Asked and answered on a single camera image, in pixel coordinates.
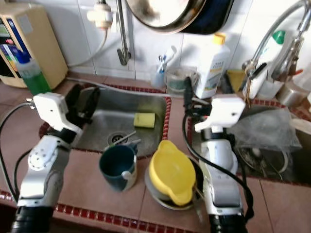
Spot steel cup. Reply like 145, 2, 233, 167
275, 80, 311, 107

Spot white tap filter fitting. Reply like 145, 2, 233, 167
86, 1, 120, 31

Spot white green plastic stick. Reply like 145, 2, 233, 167
113, 139, 142, 147
107, 130, 137, 146

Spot clear toothbrush cup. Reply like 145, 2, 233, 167
151, 63, 168, 88

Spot hanging dark pan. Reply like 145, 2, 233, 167
180, 0, 236, 35

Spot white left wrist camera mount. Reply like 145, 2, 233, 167
33, 92, 82, 135

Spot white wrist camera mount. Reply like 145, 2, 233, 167
194, 95, 246, 133
33, 92, 82, 135

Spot yellow green scouring sponge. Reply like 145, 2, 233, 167
133, 113, 156, 129

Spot dark teal bunny mug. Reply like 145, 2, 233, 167
99, 142, 139, 191

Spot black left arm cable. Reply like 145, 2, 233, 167
0, 100, 37, 204

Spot clear plastic pail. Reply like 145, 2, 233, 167
165, 67, 200, 94

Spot curved steel sink faucet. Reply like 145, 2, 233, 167
243, 0, 311, 95

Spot round steel plate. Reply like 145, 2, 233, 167
143, 155, 205, 212

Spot green dish soap bottle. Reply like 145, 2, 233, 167
12, 49, 52, 96

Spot white yellow-capped detergent bottle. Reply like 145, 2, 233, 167
194, 33, 231, 99

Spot beige water purifier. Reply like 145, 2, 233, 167
0, 4, 69, 89

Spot thick dark yellow sponge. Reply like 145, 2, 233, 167
224, 69, 248, 93

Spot steel wall tap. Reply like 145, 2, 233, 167
116, 0, 132, 66

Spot thin white water tube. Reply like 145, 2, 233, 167
68, 29, 107, 68

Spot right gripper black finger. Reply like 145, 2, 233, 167
221, 73, 235, 96
182, 77, 195, 105

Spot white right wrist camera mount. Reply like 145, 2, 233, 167
194, 95, 246, 133

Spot grey water hose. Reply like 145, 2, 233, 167
66, 77, 192, 101

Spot stainless steel sink basin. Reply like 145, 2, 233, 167
190, 100, 311, 185
46, 87, 168, 158

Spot clear plastic bag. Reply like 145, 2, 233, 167
228, 107, 303, 152

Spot white green-capped bottle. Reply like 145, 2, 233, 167
253, 30, 287, 100

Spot large steel spoon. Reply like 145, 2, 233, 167
192, 184, 207, 224

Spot yellow plastic bowl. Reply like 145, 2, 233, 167
148, 140, 197, 207

